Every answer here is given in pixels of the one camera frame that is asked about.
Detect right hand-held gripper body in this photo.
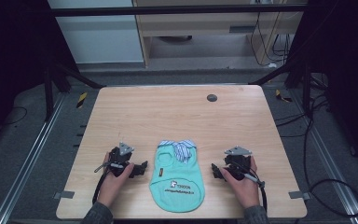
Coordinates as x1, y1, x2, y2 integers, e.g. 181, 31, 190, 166
223, 145, 254, 182

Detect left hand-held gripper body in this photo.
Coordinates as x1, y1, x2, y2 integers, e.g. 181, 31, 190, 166
106, 142, 135, 178

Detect mint green pet shirt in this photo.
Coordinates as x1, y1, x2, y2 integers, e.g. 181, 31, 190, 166
148, 139, 206, 214

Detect person's left hand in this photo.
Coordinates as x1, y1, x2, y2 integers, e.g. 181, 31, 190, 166
97, 151, 135, 209

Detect person's right hand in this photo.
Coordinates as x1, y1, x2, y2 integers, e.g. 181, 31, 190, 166
219, 155, 261, 210

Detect yellow black hazard tape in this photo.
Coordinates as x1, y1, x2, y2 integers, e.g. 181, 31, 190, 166
76, 91, 89, 109
274, 89, 294, 104

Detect black metal stand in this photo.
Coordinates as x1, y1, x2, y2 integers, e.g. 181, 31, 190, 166
42, 60, 106, 123
248, 60, 313, 118

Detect white cabinet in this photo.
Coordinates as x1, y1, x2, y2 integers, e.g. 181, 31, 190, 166
47, 0, 145, 65

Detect light wooden desk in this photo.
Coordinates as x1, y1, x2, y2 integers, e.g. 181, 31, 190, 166
131, 0, 310, 68

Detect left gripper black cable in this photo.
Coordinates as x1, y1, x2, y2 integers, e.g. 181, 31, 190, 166
91, 161, 120, 205

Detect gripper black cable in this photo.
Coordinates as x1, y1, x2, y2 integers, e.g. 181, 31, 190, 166
229, 161, 269, 214
91, 161, 120, 205

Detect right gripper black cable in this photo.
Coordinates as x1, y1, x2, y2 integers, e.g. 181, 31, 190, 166
229, 161, 269, 214

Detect grey metal table bracket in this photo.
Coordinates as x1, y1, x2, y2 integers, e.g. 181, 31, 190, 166
52, 190, 76, 201
288, 190, 311, 201

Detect aluminium floor rail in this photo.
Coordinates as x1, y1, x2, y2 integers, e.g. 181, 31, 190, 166
288, 88, 358, 224
0, 92, 67, 224

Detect black hanging cables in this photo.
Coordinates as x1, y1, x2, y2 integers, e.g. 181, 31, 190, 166
249, 11, 293, 67

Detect black frame crossbar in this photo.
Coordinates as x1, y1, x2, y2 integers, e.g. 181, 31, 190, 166
48, 3, 310, 17

